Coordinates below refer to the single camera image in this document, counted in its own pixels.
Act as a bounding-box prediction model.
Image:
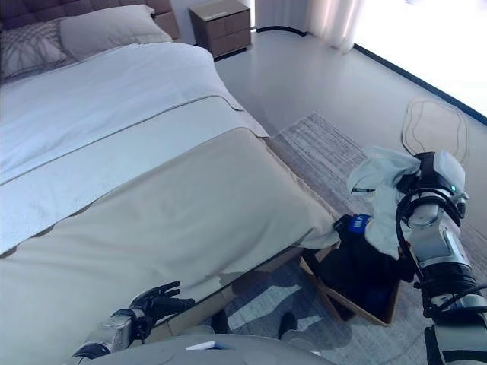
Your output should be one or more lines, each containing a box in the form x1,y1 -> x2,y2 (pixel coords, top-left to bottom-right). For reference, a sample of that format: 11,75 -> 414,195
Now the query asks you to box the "white duvet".
0,41 -> 270,256

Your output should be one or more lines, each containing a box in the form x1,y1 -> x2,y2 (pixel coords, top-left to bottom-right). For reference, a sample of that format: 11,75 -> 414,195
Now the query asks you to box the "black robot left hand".
128,280 -> 196,325

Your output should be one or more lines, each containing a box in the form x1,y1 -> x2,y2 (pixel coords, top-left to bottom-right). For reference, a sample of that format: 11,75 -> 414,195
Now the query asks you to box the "plain beige pillow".
59,4 -> 173,62

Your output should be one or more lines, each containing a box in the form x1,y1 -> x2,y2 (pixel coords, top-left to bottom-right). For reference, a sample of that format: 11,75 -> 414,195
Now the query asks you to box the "black window floor track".
250,24 -> 487,127

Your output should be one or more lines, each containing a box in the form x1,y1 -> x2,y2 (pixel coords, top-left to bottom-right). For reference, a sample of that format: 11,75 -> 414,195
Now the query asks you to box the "grey striped rug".
167,110 -> 487,365

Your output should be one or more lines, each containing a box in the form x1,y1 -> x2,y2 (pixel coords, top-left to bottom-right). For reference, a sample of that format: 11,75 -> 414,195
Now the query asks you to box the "white garment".
346,146 -> 468,260

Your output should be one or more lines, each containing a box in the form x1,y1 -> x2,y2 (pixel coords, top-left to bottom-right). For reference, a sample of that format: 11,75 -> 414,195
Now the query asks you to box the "patterned grey pillow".
0,18 -> 74,81

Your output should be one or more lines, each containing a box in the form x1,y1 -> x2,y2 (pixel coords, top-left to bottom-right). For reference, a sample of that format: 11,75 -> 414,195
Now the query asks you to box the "white curtain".
253,0 -> 367,53

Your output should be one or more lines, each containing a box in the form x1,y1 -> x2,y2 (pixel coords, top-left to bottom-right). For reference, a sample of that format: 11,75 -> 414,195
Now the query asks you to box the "beige bedspread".
0,127 -> 340,365

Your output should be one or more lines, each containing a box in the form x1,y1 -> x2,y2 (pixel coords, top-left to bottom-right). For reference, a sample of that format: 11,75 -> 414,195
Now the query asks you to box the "small oval floor mat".
402,97 -> 470,164

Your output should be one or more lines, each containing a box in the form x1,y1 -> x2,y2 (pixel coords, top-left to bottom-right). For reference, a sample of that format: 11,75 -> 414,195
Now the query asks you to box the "silver robot leg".
177,309 -> 230,338
277,311 -> 321,355

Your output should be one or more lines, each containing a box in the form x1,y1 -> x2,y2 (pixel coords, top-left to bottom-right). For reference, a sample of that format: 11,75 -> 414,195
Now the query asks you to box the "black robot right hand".
396,151 -> 438,194

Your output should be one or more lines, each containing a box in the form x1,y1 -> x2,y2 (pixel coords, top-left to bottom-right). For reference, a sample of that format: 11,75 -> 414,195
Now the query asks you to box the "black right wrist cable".
394,189 -> 487,317

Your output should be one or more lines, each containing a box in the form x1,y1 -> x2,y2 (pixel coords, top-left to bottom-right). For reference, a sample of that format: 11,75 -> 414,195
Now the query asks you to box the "silver robot right leg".
277,311 -> 321,355

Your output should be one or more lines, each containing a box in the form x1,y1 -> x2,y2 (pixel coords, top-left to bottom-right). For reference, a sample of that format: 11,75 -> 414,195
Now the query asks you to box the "brown wooden nightstand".
188,0 -> 253,59

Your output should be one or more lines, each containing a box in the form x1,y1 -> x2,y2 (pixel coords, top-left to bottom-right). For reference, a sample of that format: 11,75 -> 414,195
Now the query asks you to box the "silver robot left leg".
177,309 -> 230,338

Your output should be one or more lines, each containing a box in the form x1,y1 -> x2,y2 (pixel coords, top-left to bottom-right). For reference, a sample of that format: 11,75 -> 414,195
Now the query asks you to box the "brown padded headboard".
0,0 -> 180,40

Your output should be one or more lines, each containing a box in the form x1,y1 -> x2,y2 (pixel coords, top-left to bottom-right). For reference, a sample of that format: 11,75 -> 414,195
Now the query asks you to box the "black garment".
318,214 -> 416,306

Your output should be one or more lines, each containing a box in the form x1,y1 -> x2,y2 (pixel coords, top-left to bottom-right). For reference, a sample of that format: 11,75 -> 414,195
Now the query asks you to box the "grey robot torso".
72,332 -> 336,365

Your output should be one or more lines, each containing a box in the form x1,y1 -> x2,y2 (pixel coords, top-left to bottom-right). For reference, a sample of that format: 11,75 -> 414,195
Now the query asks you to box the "beige bed base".
151,246 -> 306,339

